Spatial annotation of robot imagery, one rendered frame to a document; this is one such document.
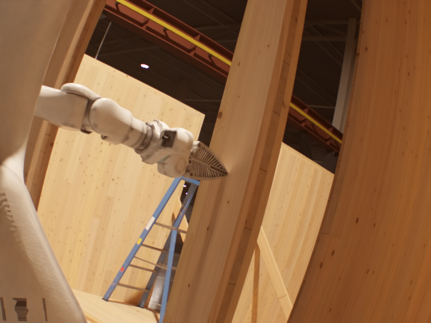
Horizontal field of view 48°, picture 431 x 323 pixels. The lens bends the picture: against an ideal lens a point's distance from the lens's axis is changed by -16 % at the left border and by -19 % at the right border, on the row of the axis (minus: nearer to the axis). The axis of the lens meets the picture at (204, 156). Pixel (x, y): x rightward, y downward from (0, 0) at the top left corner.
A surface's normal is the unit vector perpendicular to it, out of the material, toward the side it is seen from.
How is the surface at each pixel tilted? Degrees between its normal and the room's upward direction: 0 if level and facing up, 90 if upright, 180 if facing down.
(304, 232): 90
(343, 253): 90
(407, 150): 90
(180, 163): 89
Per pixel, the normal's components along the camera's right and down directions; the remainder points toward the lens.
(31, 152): -0.67, -0.31
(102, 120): 0.66, 0.10
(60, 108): 0.20, -0.07
